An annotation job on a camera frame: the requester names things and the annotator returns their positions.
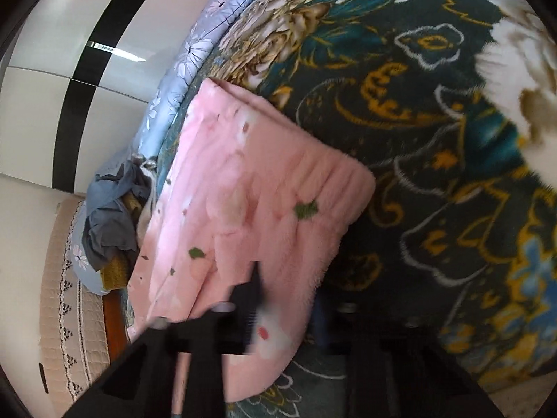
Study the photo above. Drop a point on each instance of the beige quilted headboard cover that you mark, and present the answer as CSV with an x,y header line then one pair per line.
x,y
56,305

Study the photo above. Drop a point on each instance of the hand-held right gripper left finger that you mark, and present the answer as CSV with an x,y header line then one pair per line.
x,y
250,309

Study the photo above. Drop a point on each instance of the pink floral fleece pajama pants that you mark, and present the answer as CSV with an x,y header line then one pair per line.
x,y
261,191

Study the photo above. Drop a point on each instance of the white wardrobe with black stripe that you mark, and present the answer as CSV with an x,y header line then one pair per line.
x,y
43,96

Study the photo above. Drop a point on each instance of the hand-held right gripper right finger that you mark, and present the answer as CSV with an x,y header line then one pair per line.
x,y
330,335

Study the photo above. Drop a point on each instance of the mustard knit sweater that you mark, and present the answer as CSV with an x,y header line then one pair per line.
x,y
115,274

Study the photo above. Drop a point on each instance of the black wall fixture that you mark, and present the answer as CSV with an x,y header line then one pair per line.
x,y
42,376

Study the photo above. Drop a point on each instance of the wooden bed frame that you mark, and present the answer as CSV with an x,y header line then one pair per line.
x,y
115,322

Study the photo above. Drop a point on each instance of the teal floral bed blanket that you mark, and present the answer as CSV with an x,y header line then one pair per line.
x,y
413,139

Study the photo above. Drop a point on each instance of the grey garment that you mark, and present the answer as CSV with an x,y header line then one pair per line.
x,y
108,226

